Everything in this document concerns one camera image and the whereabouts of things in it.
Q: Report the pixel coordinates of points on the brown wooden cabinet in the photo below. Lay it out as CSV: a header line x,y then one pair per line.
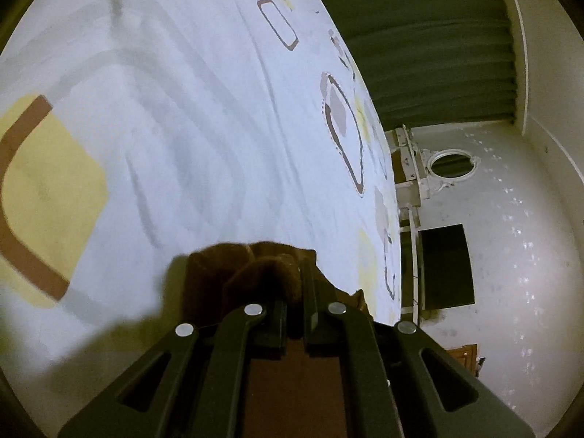
x,y
463,358

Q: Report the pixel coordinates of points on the green curtain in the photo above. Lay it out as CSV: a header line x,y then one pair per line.
x,y
419,45

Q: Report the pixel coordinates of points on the white patterned bedspread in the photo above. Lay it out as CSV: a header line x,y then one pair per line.
x,y
182,123

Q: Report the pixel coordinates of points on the black television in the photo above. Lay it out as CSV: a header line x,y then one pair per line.
x,y
447,267

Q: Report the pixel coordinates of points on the brown plaid sweater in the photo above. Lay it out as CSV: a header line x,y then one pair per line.
x,y
255,264

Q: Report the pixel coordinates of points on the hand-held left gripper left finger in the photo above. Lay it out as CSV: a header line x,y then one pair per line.
x,y
273,324

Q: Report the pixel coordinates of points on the oval white-framed mirror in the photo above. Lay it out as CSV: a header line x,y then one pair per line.
x,y
451,164

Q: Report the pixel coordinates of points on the white dressing table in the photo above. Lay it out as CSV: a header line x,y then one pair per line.
x,y
406,169

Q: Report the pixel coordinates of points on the white television stand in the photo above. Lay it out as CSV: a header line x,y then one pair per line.
x,y
413,260

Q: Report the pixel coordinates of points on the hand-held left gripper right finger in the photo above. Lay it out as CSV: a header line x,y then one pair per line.
x,y
310,292

